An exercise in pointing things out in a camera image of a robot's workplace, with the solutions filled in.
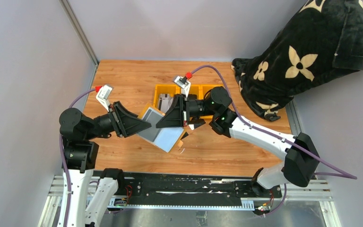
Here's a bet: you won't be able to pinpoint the black credit card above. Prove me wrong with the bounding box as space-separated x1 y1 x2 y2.
181 132 189 140

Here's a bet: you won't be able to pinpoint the yellow plastic bin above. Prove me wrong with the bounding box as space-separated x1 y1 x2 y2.
200 84 223 121
182 85 202 101
153 84 180 113

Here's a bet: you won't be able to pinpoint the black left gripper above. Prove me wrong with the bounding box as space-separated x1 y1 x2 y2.
85 100 152 140

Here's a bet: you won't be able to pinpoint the black floral plush blanket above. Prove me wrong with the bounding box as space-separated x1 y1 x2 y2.
231 0 363 122

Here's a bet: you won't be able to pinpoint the white cards in left bin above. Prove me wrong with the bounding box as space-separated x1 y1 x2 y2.
157 94 173 113

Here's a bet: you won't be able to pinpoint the right yellow plastic bin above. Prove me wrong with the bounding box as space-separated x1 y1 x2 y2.
200 84 223 121

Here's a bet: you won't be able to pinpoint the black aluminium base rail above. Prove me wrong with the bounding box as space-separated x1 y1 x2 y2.
45 169 334 217

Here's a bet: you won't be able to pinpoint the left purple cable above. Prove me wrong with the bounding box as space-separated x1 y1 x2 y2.
58 86 102 227

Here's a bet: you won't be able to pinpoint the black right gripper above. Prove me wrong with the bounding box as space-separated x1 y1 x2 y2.
156 95 218 129

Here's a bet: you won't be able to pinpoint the middle yellow plastic bin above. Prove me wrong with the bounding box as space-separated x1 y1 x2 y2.
182 85 202 101

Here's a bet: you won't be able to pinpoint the purple cable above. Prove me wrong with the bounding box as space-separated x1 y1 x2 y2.
184 65 357 181
58 86 102 227

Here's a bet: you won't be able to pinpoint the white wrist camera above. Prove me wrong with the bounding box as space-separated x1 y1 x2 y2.
173 76 191 100
95 84 113 112

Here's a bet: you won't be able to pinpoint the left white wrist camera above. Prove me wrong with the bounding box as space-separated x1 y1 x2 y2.
95 84 113 112

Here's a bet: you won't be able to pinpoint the left yellow plastic bin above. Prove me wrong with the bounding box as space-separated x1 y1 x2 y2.
153 84 180 113

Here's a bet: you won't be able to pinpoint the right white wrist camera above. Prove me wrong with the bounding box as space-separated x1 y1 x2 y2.
173 76 191 100

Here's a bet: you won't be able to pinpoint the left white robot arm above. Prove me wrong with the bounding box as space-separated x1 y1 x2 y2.
57 102 151 227

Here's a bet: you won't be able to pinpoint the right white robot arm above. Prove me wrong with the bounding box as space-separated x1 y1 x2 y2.
156 87 319 198

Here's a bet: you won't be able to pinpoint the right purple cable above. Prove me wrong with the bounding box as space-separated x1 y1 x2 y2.
184 65 357 181

